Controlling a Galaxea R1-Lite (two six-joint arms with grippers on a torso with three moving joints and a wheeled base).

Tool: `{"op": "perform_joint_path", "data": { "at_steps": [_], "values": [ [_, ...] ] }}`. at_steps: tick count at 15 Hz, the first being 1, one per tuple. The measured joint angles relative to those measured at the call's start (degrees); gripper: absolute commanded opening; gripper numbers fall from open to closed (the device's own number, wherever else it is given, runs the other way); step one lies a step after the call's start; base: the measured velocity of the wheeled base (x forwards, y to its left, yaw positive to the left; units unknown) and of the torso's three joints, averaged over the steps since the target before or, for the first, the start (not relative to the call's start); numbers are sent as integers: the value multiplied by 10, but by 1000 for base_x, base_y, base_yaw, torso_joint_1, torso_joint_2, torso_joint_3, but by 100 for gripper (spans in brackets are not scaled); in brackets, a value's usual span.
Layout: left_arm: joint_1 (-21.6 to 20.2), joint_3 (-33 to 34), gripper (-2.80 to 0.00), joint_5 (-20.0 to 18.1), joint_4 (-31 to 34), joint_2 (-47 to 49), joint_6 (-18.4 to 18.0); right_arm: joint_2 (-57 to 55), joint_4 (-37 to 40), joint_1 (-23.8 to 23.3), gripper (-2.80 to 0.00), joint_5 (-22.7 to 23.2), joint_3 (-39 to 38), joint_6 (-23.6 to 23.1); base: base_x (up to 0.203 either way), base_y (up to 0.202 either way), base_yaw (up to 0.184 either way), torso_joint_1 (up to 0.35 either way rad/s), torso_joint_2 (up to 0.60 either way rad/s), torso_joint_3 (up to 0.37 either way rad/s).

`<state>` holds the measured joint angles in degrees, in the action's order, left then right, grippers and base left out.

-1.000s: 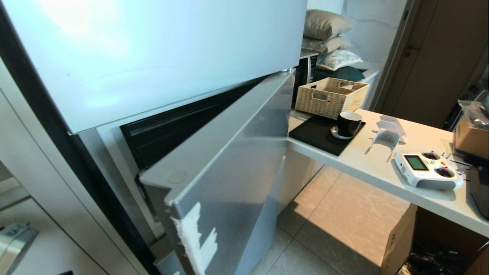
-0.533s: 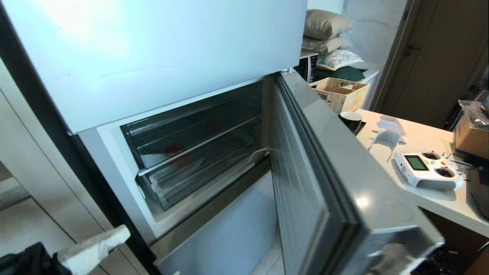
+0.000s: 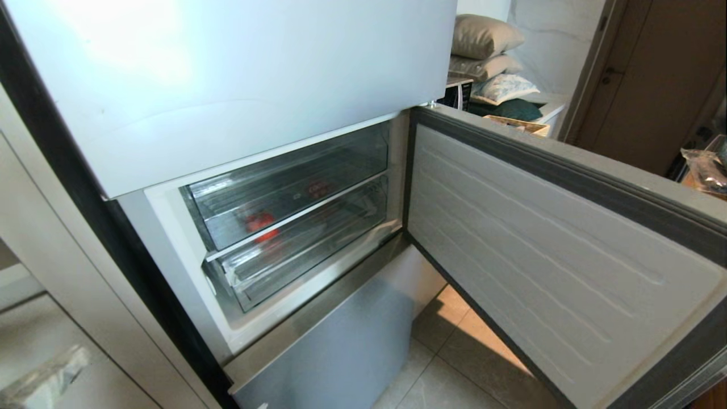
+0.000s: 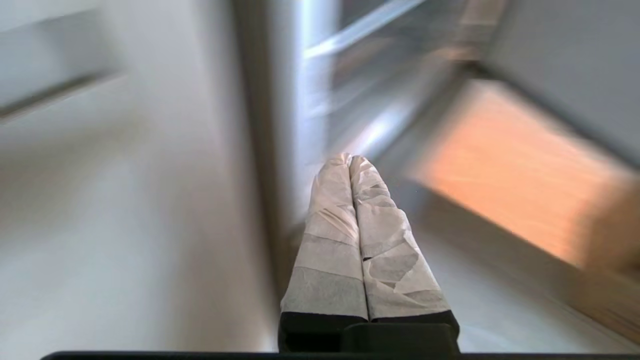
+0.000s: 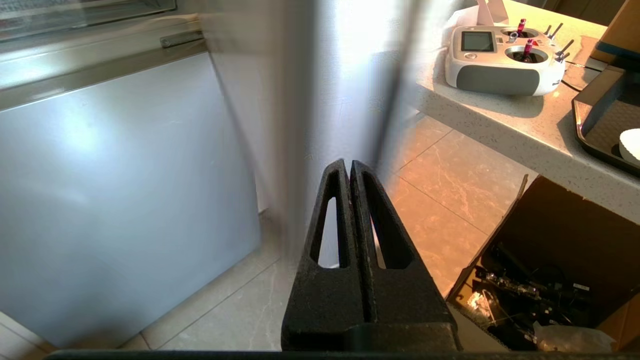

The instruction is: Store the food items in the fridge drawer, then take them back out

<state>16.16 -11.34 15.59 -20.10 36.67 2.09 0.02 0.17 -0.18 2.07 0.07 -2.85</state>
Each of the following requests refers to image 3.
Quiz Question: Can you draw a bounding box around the clear fridge drawer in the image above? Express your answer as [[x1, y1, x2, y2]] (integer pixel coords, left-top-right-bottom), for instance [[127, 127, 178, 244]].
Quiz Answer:
[[181, 122, 391, 252], [203, 174, 390, 313]]

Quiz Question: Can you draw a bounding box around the silver fridge bottom door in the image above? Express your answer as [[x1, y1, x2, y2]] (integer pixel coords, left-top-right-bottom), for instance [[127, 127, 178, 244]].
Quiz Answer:
[[224, 234, 414, 409]]

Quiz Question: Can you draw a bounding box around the silver fridge door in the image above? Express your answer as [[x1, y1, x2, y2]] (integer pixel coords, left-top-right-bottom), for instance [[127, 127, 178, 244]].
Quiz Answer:
[[224, 234, 414, 409], [5, 0, 458, 199]]

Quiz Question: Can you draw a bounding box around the open fridge middle door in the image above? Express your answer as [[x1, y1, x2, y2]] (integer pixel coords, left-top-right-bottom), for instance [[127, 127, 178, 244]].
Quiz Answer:
[[404, 105, 727, 409]]

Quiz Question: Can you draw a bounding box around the silver fridge upper door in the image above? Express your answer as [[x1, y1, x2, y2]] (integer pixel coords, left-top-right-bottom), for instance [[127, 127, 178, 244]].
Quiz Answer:
[[5, 0, 458, 199]]

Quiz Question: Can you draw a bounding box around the microwave oven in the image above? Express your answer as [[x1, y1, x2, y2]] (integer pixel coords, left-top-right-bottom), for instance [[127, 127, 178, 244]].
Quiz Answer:
[[437, 75, 474, 111]]

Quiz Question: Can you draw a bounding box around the dark green cushion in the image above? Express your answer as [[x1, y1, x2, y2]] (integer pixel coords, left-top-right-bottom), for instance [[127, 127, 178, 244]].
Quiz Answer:
[[468, 99, 544, 122]]

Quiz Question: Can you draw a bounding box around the wooden tray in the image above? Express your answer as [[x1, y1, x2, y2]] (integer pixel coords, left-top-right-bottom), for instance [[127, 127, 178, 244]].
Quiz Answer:
[[483, 115, 550, 138]]

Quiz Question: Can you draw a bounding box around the white patterned pillow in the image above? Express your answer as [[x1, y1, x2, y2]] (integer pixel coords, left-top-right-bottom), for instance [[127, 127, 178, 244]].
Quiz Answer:
[[471, 74, 540, 106]]

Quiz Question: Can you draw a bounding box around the beige pillow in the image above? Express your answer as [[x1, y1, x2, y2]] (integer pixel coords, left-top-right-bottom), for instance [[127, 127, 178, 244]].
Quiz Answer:
[[452, 14, 525, 60], [449, 54, 523, 82]]

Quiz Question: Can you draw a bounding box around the brown wooden door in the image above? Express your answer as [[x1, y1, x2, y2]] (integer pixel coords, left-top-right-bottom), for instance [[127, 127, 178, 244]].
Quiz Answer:
[[575, 0, 727, 177]]

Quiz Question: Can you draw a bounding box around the clear plastic bag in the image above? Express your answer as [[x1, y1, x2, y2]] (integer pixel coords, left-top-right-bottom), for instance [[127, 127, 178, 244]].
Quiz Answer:
[[680, 147, 727, 196]]

